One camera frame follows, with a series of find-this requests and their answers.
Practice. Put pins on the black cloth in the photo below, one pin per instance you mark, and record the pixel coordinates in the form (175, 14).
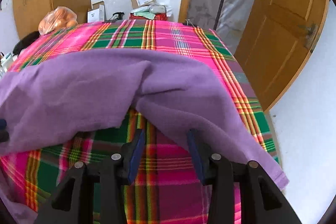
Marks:
(26, 41)

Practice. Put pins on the red box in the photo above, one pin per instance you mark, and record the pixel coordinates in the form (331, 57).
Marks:
(157, 16)

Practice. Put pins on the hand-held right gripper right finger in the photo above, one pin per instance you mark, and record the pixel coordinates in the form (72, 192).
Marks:
(197, 161)

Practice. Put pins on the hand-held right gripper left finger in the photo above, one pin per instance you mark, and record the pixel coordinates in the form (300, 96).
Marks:
(136, 158)

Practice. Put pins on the bag of oranges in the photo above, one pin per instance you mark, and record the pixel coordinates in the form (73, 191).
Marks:
(57, 20)

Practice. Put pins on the pink green plaid bed sheet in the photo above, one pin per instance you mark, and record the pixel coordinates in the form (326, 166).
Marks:
(168, 35)

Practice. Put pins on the small black object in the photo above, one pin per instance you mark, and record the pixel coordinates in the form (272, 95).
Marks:
(115, 16)

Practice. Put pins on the wooden door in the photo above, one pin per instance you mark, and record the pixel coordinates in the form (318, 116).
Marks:
(283, 29)

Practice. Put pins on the green white medicine box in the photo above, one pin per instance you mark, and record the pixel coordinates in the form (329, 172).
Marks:
(5, 62)

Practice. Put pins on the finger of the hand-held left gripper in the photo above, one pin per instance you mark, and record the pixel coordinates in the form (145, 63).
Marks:
(2, 124)
(4, 136)

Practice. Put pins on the white cardboard box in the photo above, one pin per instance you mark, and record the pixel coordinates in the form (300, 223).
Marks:
(95, 12)

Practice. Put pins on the purple fleece garment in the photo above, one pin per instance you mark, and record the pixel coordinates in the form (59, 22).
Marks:
(92, 90)

